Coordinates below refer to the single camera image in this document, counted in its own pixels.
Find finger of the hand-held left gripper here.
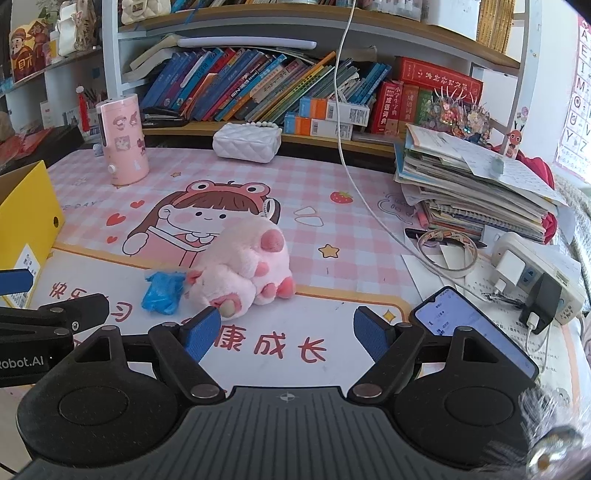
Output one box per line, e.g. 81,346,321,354
0,293,110,336
0,270,38,296

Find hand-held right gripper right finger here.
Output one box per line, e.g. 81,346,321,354
346,305,507,401

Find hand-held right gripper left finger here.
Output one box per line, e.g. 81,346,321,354
67,305,227,403

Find blue wrapper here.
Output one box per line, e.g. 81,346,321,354
141,271,188,316

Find yellow cardboard box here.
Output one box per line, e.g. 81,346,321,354
0,160,65,311

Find pink pig plush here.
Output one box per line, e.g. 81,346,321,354
184,217,295,322

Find black smartphone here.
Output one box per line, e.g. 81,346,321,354
409,285,540,382

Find cartoon printed desk mat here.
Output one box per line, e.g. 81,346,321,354
44,145,462,398

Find coiled paper tape strip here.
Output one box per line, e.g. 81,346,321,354
417,229,479,278

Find red envelopes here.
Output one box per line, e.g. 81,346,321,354
0,128,54,160

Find black flat case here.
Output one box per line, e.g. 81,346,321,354
0,124,86,174

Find white charger plug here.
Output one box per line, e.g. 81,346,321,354
490,248,527,294

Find stack of books and papers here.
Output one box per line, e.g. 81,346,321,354
393,123,569,243

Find white carton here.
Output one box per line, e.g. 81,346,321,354
39,99,82,130

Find black charger plug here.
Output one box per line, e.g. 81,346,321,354
519,272,562,336

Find pink cylindrical humidifier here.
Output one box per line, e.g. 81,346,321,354
95,93,151,187

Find red tassel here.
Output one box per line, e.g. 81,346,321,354
77,87,90,133

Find white quilted pouch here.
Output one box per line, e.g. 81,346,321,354
212,121,283,164

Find white power strip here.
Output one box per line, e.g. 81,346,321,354
489,231,585,325

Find orange white small box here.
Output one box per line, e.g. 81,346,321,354
283,113,354,140
298,96,370,126

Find black flat object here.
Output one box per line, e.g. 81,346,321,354
140,106,188,128

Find red figure gift box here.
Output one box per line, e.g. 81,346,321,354
8,18,52,84

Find glittery crown ornament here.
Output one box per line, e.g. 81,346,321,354
427,87,493,144

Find red cloth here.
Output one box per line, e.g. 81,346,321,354
514,150,557,246

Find reindeer figure bookmark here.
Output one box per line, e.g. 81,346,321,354
503,119,525,160

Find white bookshelf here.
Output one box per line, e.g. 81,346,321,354
0,0,546,154

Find row of colourful books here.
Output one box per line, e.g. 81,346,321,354
139,46,394,123

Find white vase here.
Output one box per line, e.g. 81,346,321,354
55,0,100,59

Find red flat box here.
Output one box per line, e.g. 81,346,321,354
394,56,484,105

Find flat lying books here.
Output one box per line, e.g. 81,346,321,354
122,34,179,84

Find white light bar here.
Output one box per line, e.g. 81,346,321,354
177,37,319,50

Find cream quilted handbag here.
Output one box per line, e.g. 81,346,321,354
120,0,160,25

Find white storage container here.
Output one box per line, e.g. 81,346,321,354
425,0,479,40

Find yellow bamboo scroll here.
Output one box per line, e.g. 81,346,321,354
477,0,516,52

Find thin white charging cable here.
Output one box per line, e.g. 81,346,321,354
525,318,555,371

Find pink wall chart poster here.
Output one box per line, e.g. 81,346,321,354
553,9,591,182

